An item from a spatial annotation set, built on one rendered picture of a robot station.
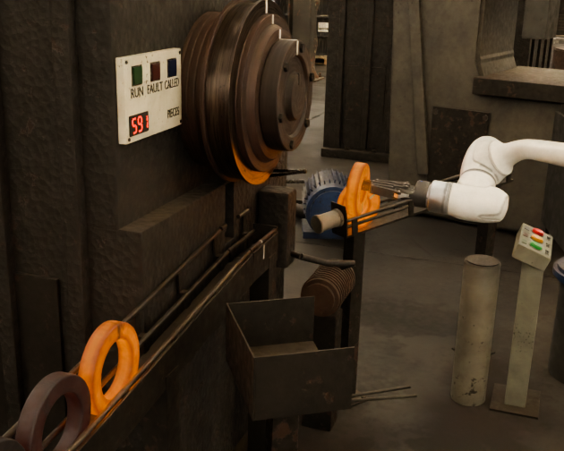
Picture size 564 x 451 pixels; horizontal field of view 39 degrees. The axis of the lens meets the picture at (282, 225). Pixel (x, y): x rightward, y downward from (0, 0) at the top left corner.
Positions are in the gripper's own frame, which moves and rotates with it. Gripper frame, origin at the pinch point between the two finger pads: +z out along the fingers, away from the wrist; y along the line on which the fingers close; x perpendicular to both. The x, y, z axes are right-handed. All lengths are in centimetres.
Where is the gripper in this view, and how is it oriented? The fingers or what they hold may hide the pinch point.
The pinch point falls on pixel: (358, 183)
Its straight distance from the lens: 227.2
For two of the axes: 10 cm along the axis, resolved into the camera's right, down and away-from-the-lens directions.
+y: 3.4, -2.8, 9.0
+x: 0.7, -9.5, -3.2
